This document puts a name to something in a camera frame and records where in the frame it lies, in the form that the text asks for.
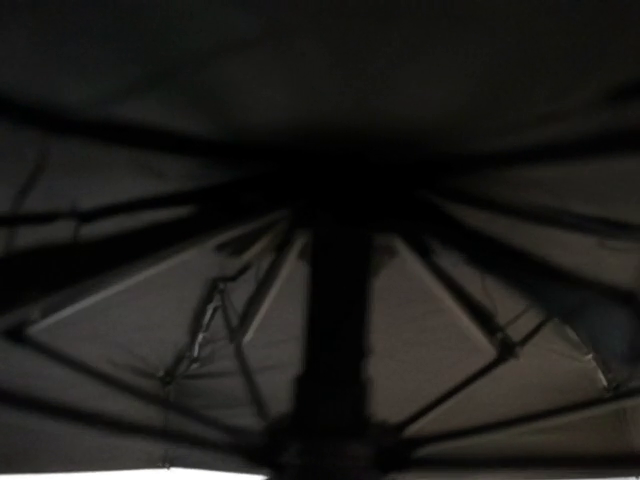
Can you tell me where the lavender folding umbrella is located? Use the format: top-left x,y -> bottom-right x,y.
1,1 -> 639,479

